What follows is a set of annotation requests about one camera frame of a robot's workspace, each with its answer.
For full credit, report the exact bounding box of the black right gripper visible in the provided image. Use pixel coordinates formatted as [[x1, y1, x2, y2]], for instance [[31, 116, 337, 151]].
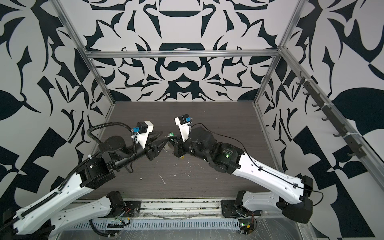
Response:
[[169, 132, 215, 163]]

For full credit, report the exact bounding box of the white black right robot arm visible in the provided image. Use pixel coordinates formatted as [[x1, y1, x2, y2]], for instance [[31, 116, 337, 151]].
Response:
[[169, 127, 314, 224]]

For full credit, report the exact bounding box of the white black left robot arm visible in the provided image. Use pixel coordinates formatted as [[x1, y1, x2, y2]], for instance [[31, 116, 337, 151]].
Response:
[[1, 121, 169, 240]]

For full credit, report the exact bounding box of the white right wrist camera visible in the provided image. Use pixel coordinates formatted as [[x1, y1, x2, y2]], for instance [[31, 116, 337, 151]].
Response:
[[175, 114, 192, 142]]

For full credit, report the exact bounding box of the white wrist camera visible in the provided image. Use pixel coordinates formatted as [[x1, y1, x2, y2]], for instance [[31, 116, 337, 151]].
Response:
[[175, 114, 192, 142], [131, 121, 154, 149]]

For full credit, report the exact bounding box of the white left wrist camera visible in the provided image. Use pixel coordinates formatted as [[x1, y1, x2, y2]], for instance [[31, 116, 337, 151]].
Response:
[[131, 121, 154, 149]]

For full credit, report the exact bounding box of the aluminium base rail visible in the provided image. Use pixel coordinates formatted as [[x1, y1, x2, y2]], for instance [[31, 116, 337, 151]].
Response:
[[74, 197, 308, 219]]

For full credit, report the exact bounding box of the white slotted cable duct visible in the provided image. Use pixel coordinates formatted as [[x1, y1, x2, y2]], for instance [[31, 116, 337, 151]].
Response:
[[71, 218, 241, 231]]

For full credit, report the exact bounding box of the black wall hook rack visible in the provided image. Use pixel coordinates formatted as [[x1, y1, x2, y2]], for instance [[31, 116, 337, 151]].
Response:
[[297, 73, 367, 159]]

